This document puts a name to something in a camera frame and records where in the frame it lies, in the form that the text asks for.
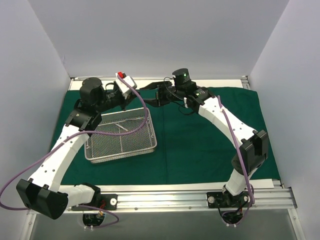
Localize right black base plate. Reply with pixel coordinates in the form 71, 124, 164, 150
206, 191, 250, 209

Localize aluminium frame rail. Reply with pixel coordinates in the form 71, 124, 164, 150
26, 186, 298, 215

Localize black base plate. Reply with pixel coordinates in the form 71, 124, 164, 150
71, 193, 118, 211
206, 191, 250, 209

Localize steel surgical scissors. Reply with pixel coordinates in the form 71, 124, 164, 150
114, 123, 129, 132

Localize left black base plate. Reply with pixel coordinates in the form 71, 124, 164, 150
71, 193, 118, 211

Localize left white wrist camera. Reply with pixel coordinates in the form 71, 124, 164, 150
115, 72, 137, 99

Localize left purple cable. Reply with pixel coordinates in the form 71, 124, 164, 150
0, 76, 151, 229

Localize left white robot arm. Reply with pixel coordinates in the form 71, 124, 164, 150
16, 72, 137, 220

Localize metal mesh tray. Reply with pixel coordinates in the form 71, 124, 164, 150
84, 107, 157, 164

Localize green surgical cloth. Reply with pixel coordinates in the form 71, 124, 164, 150
58, 86, 281, 186

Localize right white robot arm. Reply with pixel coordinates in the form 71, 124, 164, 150
144, 68, 269, 207

